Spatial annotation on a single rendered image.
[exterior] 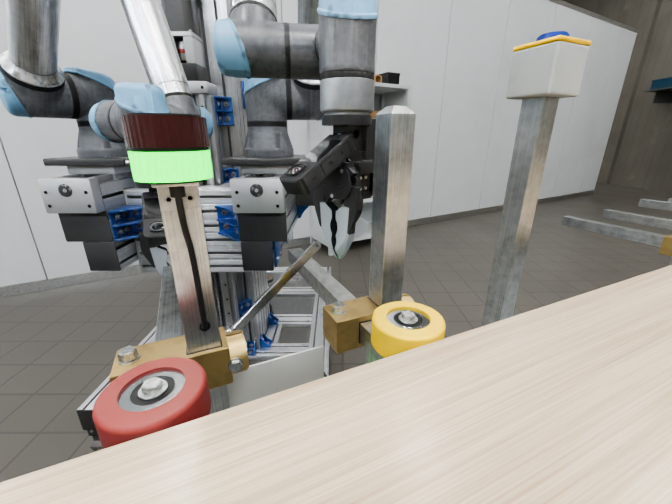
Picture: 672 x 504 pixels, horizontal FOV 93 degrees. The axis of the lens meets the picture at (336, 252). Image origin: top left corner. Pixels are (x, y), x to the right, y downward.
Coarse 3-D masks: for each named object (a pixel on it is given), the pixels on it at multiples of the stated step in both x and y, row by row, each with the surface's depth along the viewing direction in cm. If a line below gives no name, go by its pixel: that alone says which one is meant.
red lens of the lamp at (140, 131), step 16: (128, 128) 23; (144, 128) 23; (160, 128) 23; (176, 128) 23; (192, 128) 24; (128, 144) 24; (144, 144) 23; (160, 144) 23; (176, 144) 24; (192, 144) 24; (208, 144) 26
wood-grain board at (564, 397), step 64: (512, 320) 36; (576, 320) 36; (640, 320) 36; (320, 384) 27; (384, 384) 27; (448, 384) 27; (512, 384) 27; (576, 384) 27; (640, 384) 27; (128, 448) 21; (192, 448) 21; (256, 448) 21; (320, 448) 21; (384, 448) 21; (448, 448) 21; (512, 448) 21; (576, 448) 21; (640, 448) 21
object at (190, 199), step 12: (204, 180) 26; (168, 192) 29; (180, 192) 26; (192, 192) 30; (168, 204) 30; (180, 204) 27; (192, 204) 30; (180, 216) 27; (192, 252) 31; (192, 264) 31; (204, 312) 34; (204, 324) 34
